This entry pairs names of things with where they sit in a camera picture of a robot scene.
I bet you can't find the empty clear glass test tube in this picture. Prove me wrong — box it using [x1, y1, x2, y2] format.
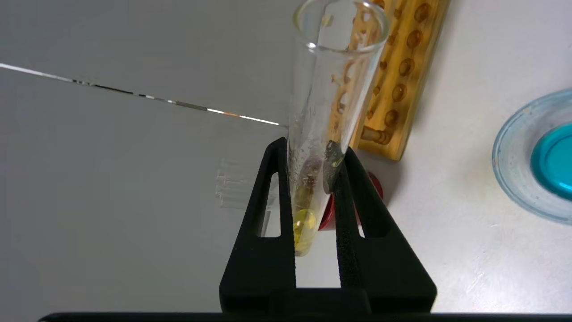
[217, 175, 269, 193]

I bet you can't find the dark red plastic cup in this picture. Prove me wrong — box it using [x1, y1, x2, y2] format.
[318, 172, 384, 232]

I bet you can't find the wooden test tube rack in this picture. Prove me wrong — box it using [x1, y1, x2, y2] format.
[351, 0, 452, 162]

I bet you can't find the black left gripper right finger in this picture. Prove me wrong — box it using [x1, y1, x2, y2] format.
[331, 147, 437, 314]

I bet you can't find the test tube with blue pigment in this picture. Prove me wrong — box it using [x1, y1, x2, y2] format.
[216, 192, 269, 210]

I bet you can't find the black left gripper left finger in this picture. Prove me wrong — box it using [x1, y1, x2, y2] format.
[219, 136, 297, 314]

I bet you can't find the test tube with yellow pigment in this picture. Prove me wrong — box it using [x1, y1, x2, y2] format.
[286, 0, 391, 258]

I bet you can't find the clear glass dish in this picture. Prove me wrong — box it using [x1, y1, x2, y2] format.
[492, 88, 572, 225]

